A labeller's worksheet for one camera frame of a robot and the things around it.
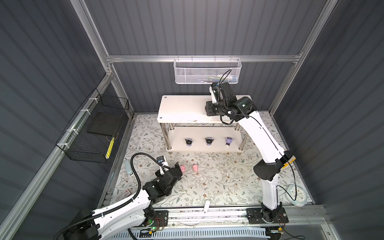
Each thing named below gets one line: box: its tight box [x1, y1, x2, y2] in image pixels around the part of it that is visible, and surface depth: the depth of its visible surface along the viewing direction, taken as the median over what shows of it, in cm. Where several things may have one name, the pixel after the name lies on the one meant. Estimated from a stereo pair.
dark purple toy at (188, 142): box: [184, 138, 193, 147], surface depth 93 cm
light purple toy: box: [225, 137, 233, 147], surface depth 96 cm
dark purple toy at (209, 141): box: [205, 137, 214, 146], surface depth 93 cm
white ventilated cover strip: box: [110, 227, 268, 240], surface depth 72 cm
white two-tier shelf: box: [157, 95, 248, 151], surface depth 93 cm
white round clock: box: [284, 184, 308, 207], surface depth 80 cm
